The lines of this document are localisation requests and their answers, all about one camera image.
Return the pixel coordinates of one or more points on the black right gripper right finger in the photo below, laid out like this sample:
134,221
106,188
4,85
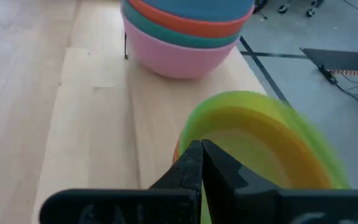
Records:
228,186

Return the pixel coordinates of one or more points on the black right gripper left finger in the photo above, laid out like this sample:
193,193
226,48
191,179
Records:
186,174

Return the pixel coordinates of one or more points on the translucent light green bowl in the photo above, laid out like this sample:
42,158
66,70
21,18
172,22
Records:
322,146

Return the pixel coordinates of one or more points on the orange plastic bowl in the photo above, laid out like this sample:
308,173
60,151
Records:
191,28

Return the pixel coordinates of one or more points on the translucent yellow plastic bowl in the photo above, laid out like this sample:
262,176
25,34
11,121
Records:
291,146

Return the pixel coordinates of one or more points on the pink plastic bowl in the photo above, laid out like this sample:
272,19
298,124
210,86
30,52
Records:
176,60

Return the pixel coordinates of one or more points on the teal plastic bowl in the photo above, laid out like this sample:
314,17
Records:
172,39

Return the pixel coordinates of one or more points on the blue plastic bowl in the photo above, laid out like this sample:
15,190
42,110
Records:
197,7

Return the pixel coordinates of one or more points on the dark grey floor plate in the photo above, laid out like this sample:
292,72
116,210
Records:
343,59

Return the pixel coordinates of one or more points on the black caster wheel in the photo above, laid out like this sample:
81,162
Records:
282,8
310,12

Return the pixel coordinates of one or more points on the black frame wooden shelf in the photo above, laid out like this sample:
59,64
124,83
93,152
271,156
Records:
104,130

